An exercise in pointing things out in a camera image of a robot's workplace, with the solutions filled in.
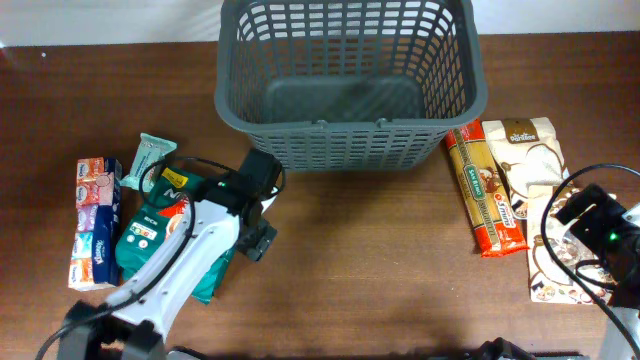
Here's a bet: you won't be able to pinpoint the light teal snack wrapper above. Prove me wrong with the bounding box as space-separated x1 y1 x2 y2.
121 133 177 193

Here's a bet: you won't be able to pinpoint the beige pouch chocolate contents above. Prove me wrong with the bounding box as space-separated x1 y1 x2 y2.
527 185 613 305

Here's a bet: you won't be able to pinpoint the green Nescafe coffee bag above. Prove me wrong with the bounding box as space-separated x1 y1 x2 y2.
115 168 204 281

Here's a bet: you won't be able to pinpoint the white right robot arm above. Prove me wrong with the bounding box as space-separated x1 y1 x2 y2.
567 199 639 359

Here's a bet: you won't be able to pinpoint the San Remo spaghetti packet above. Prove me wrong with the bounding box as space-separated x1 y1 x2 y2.
445 120 528 258

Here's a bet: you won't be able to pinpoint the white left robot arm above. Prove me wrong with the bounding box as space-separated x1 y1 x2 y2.
54 170 282 359

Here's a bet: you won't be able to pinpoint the grey plastic basket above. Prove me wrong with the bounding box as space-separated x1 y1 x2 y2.
215 0 488 172

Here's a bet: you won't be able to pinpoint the beige pouch white contents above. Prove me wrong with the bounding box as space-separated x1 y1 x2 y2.
481 117 569 220

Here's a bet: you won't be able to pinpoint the Kleenex tissue pack box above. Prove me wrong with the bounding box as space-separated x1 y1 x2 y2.
68 157 122 291

